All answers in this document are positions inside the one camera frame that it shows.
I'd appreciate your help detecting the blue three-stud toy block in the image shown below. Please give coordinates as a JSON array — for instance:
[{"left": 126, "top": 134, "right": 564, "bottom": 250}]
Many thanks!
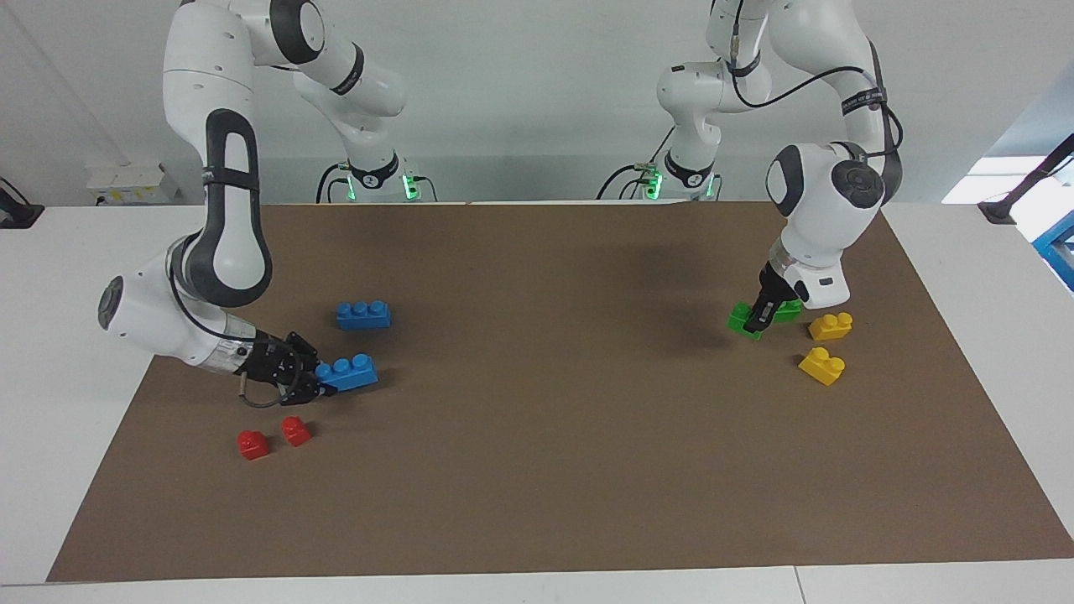
[
  {"left": 336, "top": 300, "right": 392, "bottom": 331},
  {"left": 315, "top": 353, "right": 379, "bottom": 393}
]

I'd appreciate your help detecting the yellow two-stud toy block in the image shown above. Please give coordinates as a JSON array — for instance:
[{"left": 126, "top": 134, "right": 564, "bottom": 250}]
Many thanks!
[
  {"left": 808, "top": 312, "right": 854, "bottom": 341},
  {"left": 798, "top": 346, "right": 847, "bottom": 387}
]

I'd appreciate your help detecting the white box yellow label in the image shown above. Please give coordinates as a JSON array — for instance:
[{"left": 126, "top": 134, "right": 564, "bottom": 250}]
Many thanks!
[{"left": 86, "top": 164, "right": 181, "bottom": 205}]

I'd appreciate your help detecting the black angled stand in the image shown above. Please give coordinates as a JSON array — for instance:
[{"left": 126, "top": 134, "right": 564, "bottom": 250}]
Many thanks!
[{"left": 979, "top": 134, "right": 1074, "bottom": 224}]

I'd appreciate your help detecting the brown paper mat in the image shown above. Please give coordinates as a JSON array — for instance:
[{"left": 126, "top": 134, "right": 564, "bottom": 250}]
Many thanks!
[{"left": 46, "top": 201, "right": 1074, "bottom": 582}]

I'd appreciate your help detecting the black table clamp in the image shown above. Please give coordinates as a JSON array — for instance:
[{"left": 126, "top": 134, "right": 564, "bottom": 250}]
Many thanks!
[{"left": 0, "top": 178, "right": 44, "bottom": 229}]

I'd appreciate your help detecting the black right base cable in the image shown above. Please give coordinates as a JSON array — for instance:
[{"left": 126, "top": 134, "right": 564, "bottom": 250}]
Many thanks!
[{"left": 315, "top": 162, "right": 353, "bottom": 204}]

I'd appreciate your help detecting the black base cable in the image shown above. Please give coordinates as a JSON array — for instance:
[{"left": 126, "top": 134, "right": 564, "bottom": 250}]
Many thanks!
[
  {"left": 597, "top": 126, "right": 677, "bottom": 200},
  {"left": 315, "top": 162, "right": 353, "bottom": 204}
]

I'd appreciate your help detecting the black left base cable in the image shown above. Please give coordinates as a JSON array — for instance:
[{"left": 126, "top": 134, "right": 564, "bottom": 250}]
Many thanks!
[{"left": 597, "top": 126, "right": 677, "bottom": 200}]

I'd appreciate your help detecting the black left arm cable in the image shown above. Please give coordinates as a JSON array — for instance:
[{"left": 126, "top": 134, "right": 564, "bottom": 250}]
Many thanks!
[{"left": 728, "top": 0, "right": 905, "bottom": 169}]

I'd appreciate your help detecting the blue frame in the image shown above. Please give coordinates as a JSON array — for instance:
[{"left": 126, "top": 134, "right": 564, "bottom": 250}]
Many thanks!
[{"left": 1032, "top": 210, "right": 1074, "bottom": 293}]

